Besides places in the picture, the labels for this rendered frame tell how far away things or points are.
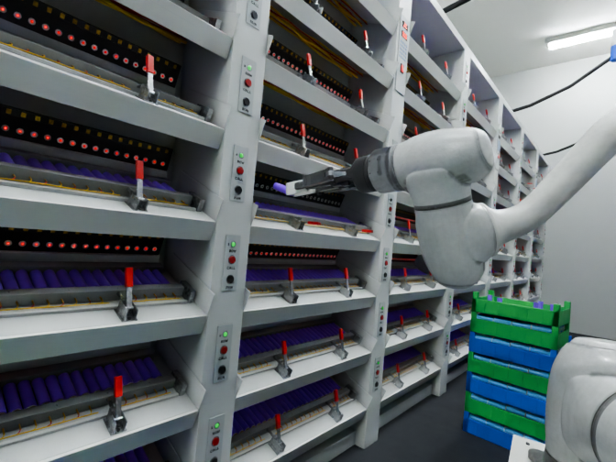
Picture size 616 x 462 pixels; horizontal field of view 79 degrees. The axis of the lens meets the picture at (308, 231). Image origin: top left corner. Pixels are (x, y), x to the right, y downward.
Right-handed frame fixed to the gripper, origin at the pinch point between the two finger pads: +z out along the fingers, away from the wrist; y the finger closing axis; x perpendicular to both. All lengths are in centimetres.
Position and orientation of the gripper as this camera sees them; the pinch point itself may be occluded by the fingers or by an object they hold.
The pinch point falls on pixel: (301, 188)
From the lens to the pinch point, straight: 88.5
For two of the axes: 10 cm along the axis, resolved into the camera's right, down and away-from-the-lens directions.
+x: 0.1, 9.9, -1.1
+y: -6.5, -0.8, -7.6
